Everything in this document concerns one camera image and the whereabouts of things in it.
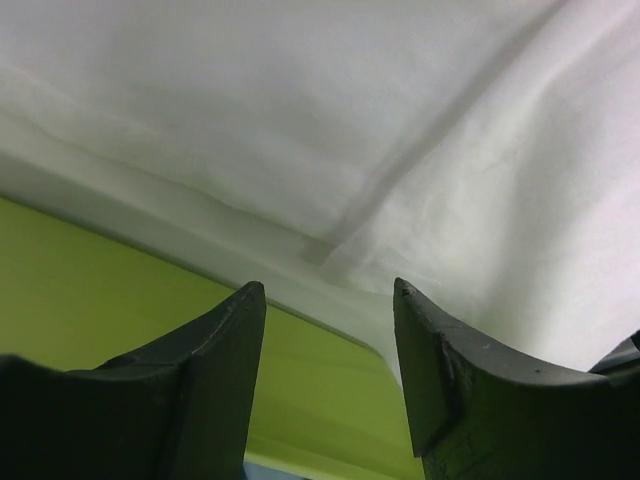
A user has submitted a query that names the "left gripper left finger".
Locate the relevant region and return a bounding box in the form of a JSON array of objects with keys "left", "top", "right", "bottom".
[{"left": 1, "top": 282, "right": 266, "bottom": 479}]

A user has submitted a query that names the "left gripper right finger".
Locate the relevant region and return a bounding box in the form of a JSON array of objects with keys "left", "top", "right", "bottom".
[{"left": 393, "top": 279, "right": 639, "bottom": 479}]

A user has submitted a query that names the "white floral t shirt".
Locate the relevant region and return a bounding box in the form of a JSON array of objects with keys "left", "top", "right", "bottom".
[{"left": 1, "top": 1, "right": 639, "bottom": 370}]

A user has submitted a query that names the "grey blue t shirt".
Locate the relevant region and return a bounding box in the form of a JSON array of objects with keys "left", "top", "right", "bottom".
[{"left": 243, "top": 462, "right": 305, "bottom": 480}]

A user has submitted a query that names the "green plastic basket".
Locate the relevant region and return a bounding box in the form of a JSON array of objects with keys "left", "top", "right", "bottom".
[{"left": 1, "top": 200, "right": 424, "bottom": 479}]

